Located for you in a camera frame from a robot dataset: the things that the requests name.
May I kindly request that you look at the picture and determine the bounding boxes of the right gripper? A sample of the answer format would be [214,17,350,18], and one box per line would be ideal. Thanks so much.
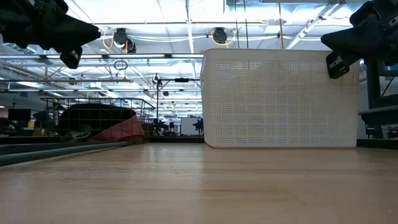
[320,0,398,80]

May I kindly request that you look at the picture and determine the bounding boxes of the computer monitor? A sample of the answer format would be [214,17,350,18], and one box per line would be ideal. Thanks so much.
[378,62,398,77]

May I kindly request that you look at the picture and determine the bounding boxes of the maroon cloth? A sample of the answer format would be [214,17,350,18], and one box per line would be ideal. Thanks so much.
[90,114,146,144]

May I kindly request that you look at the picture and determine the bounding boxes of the white perforated plastic bin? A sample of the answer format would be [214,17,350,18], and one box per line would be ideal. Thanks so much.
[200,48,361,149]

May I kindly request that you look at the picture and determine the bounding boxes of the black ceiling cable reel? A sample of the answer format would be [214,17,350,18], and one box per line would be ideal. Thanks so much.
[212,26,228,45]
[113,27,137,54]

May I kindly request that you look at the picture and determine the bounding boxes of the black monitor stand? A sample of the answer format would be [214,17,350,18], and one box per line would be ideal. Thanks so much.
[366,60,398,108]

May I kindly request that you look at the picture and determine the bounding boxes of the black hanging cable ring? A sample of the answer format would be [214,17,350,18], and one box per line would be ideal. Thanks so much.
[113,59,129,71]

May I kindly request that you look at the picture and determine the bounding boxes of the black wire basket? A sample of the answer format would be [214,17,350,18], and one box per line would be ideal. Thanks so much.
[40,96,156,144]

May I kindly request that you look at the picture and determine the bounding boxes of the grey side desk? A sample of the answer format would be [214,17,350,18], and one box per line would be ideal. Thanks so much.
[358,104,398,139]

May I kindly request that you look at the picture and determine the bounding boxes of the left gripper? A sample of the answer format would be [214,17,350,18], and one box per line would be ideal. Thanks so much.
[0,0,103,70]

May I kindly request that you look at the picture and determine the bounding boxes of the long grey metal bar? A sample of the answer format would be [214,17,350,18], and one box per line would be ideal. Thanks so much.
[0,141,132,167]

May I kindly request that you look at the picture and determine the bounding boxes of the black pole stand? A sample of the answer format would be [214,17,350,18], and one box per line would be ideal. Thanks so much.
[154,73,203,138]

